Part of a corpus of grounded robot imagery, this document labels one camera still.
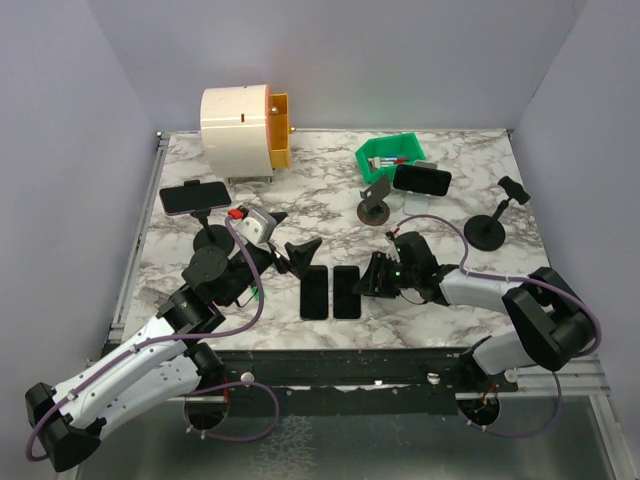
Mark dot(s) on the black phone stand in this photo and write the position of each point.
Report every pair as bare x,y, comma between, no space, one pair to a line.
211,235
485,232

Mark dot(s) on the black phone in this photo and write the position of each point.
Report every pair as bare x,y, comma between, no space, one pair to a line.
314,294

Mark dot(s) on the white cylindrical drawer box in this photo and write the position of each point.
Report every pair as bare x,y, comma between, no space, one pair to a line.
235,132

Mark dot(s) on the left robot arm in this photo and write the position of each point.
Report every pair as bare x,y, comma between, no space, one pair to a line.
221,296

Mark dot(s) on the red marker in bin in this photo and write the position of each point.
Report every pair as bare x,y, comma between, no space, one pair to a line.
389,161

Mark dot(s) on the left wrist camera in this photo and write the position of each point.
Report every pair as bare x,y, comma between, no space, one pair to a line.
250,224

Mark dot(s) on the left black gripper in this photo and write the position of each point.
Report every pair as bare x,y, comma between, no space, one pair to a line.
300,256

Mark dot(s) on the orange drawer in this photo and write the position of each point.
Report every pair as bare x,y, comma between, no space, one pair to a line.
279,131

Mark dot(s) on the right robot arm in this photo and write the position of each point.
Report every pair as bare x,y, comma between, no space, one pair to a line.
549,326

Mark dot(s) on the round wooden base stand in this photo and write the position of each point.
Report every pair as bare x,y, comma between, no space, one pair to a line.
373,210

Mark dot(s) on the silver phone stand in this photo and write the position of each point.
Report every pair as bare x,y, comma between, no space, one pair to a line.
417,203

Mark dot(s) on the black mounting rail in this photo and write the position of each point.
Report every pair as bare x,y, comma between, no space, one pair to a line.
343,382

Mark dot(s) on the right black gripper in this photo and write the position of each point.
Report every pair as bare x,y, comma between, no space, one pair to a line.
373,284

